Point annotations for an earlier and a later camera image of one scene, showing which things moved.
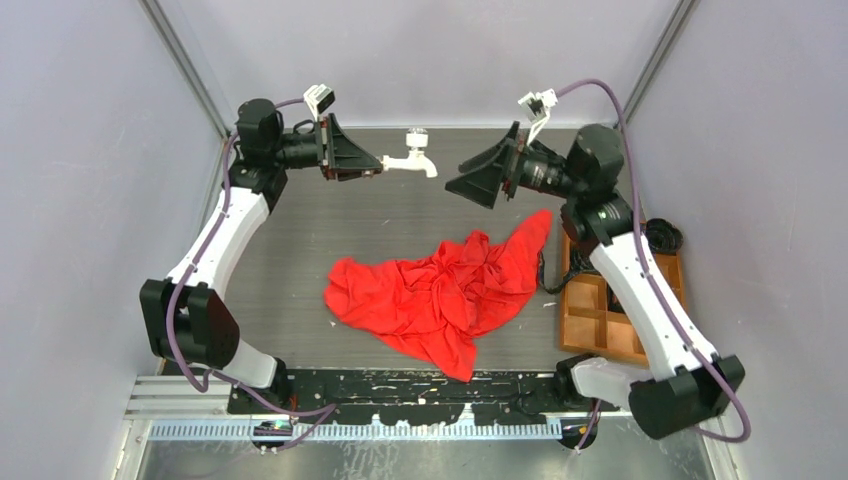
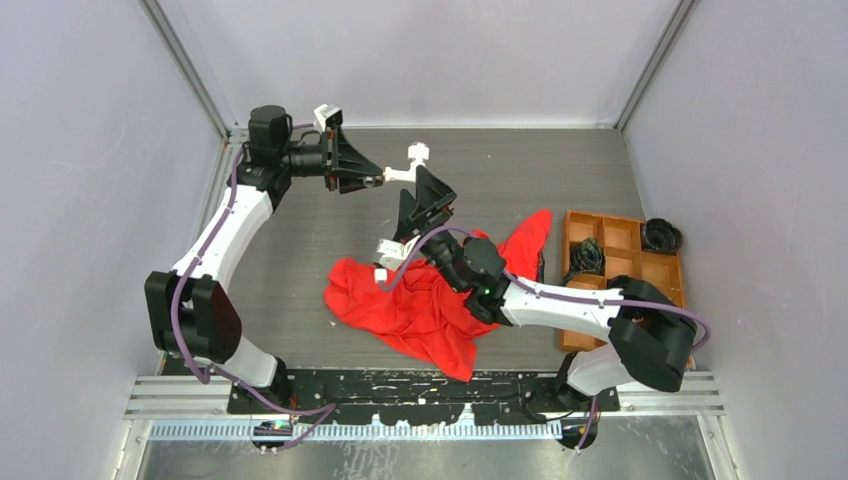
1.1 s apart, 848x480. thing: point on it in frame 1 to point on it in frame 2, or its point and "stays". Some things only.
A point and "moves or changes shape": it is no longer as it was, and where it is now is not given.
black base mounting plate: (389, 396) stays
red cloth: (439, 301) stays
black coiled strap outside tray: (663, 236) stays
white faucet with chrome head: (417, 140) moves or changes shape
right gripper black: (483, 185) to (433, 194)
